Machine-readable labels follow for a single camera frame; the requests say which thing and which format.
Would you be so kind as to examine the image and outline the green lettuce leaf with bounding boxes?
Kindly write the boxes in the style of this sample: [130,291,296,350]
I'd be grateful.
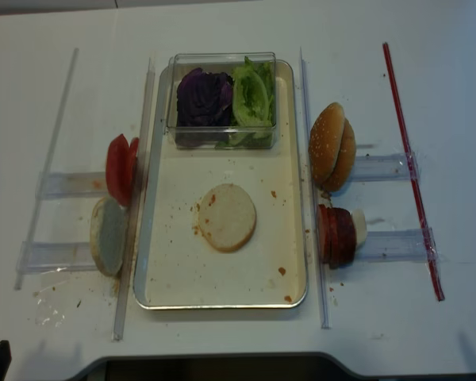
[232,56,274,128]

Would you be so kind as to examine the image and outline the red sliced meat patties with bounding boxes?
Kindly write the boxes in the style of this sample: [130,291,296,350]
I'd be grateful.
[317,204,357,270]

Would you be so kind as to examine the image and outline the rear tomato slice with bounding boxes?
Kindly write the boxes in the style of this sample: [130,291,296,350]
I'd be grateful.
[124,137,139,199]

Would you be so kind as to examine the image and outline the tomato slice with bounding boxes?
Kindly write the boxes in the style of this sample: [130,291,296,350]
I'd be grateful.
[124,137,139,199]
[106,134,131,206]

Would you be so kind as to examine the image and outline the white cheese slice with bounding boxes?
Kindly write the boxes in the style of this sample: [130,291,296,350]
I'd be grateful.
[351,209,367,250]

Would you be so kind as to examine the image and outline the front tomato slice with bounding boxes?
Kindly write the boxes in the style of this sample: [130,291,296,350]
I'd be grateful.
[106,134,131,206]

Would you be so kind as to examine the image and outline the bun base on tray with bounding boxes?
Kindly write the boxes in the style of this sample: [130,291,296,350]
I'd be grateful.
[198,183,257,252]

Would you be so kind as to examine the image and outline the clear plastic container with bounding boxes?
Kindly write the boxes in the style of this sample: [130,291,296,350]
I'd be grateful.
[164,52,277,149]

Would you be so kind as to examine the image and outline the purple cabbage leaves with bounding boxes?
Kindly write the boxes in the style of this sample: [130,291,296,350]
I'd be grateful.
[177,67,233,127]

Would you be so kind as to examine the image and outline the silver metal tray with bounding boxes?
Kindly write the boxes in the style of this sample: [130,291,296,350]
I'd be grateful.
[133,60,308,310]

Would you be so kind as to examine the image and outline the sesame bun top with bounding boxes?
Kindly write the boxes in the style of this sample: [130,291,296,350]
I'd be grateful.
[309,102,345,186]

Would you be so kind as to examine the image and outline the plain bun top behind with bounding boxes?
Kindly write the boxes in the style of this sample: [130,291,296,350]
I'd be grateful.
[324,119,356,192]

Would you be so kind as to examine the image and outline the white bun half left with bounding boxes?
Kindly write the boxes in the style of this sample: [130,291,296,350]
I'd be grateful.
[90,197,128,277]

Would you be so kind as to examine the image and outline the clear holder upper right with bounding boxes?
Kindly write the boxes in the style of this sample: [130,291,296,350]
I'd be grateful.
[349,153,418,182]

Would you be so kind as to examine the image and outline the clear holder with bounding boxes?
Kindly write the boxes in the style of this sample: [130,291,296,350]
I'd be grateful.
[36,172,108,200]
[16,241,97,275]
[355,228,439,263]
[349,153,418,182]

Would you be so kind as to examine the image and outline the clear holder upper left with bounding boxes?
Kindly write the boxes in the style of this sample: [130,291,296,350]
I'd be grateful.
[36,172,108,200]

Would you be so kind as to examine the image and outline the clear holder lower right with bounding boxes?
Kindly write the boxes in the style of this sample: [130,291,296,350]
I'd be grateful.
[355,228,439,263]

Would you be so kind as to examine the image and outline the clear holder lower left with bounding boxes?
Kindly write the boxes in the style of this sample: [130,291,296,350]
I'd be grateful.
[16,241,97,275]

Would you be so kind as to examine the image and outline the clear rail right of tray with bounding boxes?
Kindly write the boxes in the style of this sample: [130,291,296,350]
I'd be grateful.
[299,48,331,330]

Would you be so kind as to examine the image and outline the clear rail of tray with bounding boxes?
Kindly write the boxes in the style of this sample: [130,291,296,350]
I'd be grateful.
[299,48,331,330]
[112,51,157,342]

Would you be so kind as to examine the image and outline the clear rail left of tray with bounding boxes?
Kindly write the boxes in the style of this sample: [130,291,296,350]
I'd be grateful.
[112,51,157,342]

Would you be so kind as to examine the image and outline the red plastic rail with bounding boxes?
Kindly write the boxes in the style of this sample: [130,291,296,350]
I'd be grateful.
[382,42,445,302]

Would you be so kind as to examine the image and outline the clear rail far left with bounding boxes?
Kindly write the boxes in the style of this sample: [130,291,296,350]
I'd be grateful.
[13,48,79,291]

